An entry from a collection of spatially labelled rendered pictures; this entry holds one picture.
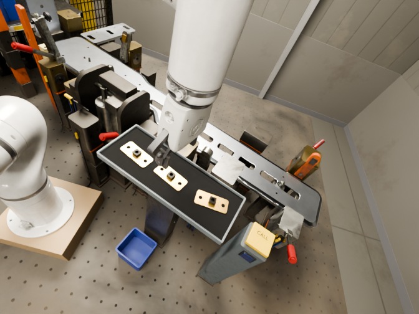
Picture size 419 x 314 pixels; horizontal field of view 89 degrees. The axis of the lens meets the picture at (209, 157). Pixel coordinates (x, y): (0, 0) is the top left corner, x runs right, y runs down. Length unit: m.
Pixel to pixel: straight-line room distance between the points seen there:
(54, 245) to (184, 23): 0.79
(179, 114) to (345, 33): 2.82
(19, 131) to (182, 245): 0.67
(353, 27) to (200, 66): 2.82
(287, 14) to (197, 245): 2.52
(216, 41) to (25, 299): 0.92
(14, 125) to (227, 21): 0.52
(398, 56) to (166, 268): 3.17
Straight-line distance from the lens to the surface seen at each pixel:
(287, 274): 1.12
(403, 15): 3.18
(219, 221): 0.52
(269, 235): 0.57
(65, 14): 1.42
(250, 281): 1.03
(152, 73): 1.16
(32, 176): 0.73
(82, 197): 0.95
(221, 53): 0.28
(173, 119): 0.36
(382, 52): 3.28
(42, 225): 0.93
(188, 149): 0.71
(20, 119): 0.65
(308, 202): 0.92
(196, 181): 0.55
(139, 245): 0.95
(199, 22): 0.27
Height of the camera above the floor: 1.62
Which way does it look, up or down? 50 degrees down
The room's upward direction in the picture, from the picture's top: 25 degrees clockwise
